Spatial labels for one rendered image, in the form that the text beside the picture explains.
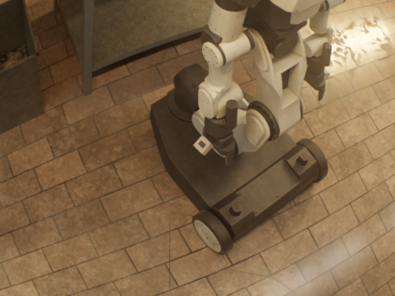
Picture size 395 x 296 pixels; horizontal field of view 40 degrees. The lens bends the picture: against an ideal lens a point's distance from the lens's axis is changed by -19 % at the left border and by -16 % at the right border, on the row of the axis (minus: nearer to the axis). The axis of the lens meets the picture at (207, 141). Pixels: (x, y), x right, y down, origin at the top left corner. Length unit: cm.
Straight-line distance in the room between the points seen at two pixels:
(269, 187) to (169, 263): 50
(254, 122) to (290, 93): 16
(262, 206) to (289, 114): 50
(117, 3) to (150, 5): 17
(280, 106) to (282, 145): 62
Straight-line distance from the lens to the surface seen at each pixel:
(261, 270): 253
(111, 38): 271
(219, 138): 196
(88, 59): 256
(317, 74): 218
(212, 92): 179
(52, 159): 266
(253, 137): 211
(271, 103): 200
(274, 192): 245
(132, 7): 283
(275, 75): 187
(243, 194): 242
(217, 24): 158
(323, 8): 187
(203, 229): 246
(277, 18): 165
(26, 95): 258
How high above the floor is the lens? 239
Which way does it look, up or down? 62 degrees down
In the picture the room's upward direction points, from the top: 16 degrees clockwise
